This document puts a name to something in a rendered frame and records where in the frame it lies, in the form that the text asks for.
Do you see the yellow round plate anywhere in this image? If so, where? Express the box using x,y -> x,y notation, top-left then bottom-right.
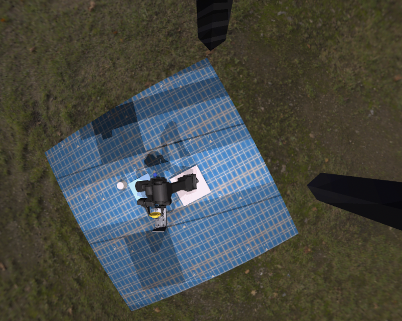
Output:
149,212 -> 161,218

